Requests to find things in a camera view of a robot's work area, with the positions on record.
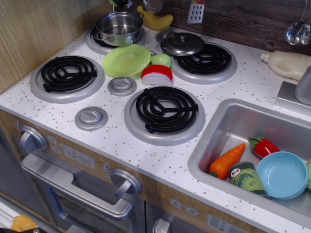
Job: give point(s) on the hanging grey toy spatula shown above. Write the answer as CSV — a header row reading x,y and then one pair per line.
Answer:
x,y
196,11

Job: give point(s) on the left silver oven dial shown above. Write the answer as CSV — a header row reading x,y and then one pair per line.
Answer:
x,y
31,139

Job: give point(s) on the steel pot lid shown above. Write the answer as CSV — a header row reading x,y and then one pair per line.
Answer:
x,y
182,44

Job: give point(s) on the orange yellow object on floor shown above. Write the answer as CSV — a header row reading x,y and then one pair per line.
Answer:
x,y
22,223

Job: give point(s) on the front right black burner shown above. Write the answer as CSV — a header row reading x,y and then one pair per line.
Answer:
x,y
165,109

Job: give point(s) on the silver toy faucet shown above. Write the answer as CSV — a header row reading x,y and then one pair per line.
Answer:
x,y
296,97

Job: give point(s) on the silver oven dial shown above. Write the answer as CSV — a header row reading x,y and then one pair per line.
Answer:
x,y
31,139
124,182

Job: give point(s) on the silver stove knob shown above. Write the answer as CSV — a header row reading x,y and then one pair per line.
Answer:
x,y
122,86
163,34
91,118

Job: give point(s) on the silver oven door handle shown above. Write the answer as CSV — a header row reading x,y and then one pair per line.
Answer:
x,y
62,181

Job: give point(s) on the light blue plastic bowl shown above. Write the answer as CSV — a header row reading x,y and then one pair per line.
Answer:
x,y
283,174

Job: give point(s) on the silver toy sink basin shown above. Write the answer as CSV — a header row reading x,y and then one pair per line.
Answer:
x,y
232,124

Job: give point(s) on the orange toy carrot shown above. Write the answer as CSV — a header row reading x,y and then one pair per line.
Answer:
x,y
220,167

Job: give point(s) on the right silver oven dial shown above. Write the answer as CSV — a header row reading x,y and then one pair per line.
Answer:
x,y
124,182

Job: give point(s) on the black burner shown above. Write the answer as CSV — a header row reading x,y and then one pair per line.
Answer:
x,y
165,109
211,60
68,73

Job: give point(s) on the front left black burner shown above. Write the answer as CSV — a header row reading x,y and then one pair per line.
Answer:
x,y
68,73

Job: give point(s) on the light green plastic plate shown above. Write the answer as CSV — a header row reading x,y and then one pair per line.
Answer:
x,y
126,61

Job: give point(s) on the cream toy bottle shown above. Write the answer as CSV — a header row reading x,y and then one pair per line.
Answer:
x,y
287,64

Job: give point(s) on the red toy chili pepper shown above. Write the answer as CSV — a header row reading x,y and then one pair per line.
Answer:
x,y
262,147

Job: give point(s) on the back silver stove knob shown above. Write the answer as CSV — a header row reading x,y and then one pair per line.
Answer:
x,y
163,34

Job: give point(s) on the light green toy broccoli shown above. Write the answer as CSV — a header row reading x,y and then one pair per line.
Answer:
x,y
161,59

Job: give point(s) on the green toy food can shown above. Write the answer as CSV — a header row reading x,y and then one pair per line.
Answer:
x,y
245,176

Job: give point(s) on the green toy vegetable in sink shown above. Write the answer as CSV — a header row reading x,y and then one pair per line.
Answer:
x,y
308,167

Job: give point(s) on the lower silver stove knob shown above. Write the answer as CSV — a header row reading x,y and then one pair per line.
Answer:
x,y
91,118

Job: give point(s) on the back right black burner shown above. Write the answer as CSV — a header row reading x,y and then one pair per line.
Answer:
x,y
211,60

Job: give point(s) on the upper silver stove knob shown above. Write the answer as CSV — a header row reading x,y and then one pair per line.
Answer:
x,y
122,86

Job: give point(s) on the red white toy cheese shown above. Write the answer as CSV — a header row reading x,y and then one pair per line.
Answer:
x,y
157,75

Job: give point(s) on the yellow toy banana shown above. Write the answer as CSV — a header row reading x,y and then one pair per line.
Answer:
x,y
155,22

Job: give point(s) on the hanging metal strainer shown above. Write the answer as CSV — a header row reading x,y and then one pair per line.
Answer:
x,y
153,6

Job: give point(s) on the hanging silver spoons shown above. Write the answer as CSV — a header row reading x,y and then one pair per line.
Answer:
x,y
299,33

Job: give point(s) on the steel toy pot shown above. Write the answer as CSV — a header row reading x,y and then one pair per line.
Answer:
x,y
119,28

